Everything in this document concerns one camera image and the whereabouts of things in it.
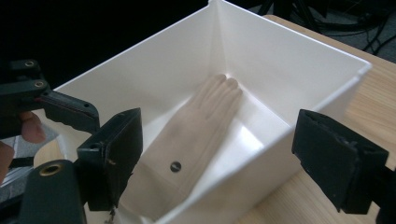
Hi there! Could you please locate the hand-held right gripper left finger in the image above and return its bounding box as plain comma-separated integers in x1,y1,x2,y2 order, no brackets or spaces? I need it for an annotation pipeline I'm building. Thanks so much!
76,106,144,213

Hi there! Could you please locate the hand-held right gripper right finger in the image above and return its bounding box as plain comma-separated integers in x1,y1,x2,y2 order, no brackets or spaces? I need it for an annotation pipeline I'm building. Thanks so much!
291,108,390,216

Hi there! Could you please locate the beige glove with black dot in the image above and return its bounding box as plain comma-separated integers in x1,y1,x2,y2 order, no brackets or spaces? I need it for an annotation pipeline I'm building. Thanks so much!
120,74,244,222

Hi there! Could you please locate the white plastic box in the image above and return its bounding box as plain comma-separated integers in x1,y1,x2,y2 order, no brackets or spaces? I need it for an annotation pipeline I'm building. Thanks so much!
32,0,373,224

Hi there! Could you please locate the black tripod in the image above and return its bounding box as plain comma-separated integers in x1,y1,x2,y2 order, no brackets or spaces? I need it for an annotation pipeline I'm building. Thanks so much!
256,0,331,34

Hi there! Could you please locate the black floor cable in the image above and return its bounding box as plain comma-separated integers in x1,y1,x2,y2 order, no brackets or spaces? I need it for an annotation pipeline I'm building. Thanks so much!
317,8,396,55

